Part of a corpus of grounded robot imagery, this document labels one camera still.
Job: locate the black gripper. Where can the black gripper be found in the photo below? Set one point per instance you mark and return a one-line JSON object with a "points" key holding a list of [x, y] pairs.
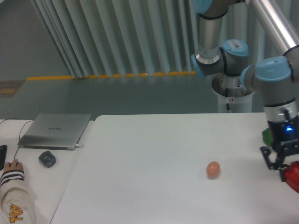
{"points": [[283, 133]]}

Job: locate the red bell pepper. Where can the red bell pepper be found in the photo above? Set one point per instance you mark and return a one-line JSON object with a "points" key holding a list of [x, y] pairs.
{"points": [[291, 175]]}

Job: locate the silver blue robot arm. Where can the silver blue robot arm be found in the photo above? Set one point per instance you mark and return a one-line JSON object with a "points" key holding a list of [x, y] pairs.
{"points": [[272, 78]]}

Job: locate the cream sleeved forearm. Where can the cream sleeved forearm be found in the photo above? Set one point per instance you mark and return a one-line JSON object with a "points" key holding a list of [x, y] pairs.
{"points": [[17, 205]]}

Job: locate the green bell pepper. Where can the green bell pepper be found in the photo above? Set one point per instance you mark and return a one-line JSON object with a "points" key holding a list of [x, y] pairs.
{"points": [[266, 137]]}

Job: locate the person's right hand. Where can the person's right hand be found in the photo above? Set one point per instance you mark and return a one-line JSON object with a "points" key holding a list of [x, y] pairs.
{"points": [[15, 165]]}

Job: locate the brown egg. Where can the brown egg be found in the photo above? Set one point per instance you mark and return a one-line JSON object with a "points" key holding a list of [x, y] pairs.
{"points": [[213, 169]]}

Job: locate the white usb plug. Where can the white usb plug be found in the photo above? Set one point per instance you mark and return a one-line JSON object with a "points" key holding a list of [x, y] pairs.
{"points": [[79, 146]]}

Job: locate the folded grey partition screen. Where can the folded grey partition screen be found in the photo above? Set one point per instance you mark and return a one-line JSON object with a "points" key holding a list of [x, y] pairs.
{"points": [[131, 37]]}

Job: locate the silver closed laptop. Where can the silver closed laptop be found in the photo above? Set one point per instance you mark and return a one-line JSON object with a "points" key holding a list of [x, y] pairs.
{"points": [[55, 131]]}

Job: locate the dark grey earbud case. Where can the dark grey earbud case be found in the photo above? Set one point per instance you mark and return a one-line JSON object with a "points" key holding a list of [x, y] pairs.
{"points": [[47, 159]]}

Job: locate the black phone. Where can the black phone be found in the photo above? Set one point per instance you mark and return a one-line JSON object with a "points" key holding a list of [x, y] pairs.
{"points": [[3, 152]]}

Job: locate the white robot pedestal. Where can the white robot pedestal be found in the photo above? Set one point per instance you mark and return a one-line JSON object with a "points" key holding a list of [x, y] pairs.
{"points": [[232, 96]]}

